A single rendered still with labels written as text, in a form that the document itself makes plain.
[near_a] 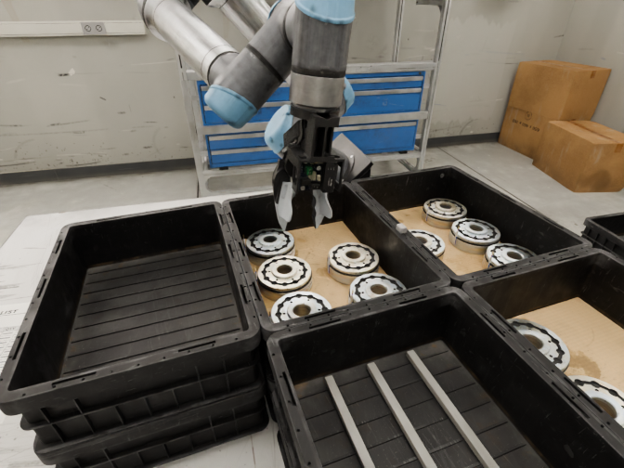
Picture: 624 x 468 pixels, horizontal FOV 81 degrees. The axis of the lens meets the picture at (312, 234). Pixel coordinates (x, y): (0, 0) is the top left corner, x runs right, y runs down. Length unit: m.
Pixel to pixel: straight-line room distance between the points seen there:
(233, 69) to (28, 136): 3.21
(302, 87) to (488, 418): 0.50
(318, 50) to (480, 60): 3.66
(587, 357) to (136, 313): 0.74
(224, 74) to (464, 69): 3.56
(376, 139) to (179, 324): 2.34
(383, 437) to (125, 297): 0.51
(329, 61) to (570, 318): 0.58
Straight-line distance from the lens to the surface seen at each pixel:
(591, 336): 0.77
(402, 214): 0.96
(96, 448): 0.62
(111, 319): 0.73
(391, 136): 2.85
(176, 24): 0.78
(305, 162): 0.54
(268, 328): 0.50
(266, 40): 0.60
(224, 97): 0.60
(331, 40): 0.51
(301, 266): 0.71
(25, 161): 3.83
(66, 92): 3.54
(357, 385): 0.57
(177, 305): 0.71
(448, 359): 0.63
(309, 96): 0.52
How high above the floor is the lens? 1.29
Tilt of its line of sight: 33 degrees down
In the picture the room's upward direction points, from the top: straight up
